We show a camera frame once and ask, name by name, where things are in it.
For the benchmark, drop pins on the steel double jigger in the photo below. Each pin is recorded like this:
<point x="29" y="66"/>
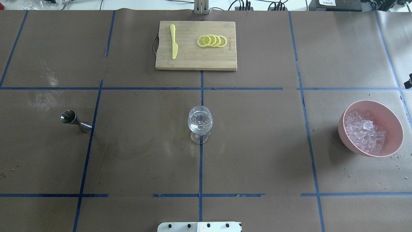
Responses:
<point x="69" y="117"/>

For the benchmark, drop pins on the clear wine glass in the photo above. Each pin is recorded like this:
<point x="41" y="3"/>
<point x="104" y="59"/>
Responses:
<point x="200" y="124"/>

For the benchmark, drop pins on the clear ice cubes pile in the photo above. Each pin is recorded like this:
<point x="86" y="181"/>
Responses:
<point x="364" y="132"/>

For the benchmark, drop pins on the pink plastic ice bowl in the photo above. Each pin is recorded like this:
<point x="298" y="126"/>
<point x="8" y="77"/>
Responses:
<point x="385" y="118"/>

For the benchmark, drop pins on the bamboo cutting board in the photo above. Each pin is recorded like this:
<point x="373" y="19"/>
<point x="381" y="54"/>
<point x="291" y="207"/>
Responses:
<point x="192" y="57"/>

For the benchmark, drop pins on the yellow plastic knife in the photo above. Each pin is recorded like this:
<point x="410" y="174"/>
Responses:
<point x="174" y="44"/>

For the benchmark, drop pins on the aluminium frame post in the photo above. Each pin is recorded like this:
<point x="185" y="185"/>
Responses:
<point x="201" y="7"/>

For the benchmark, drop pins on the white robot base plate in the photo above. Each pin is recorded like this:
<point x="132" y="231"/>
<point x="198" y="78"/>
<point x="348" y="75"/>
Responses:
<point x="220" y="226"/>

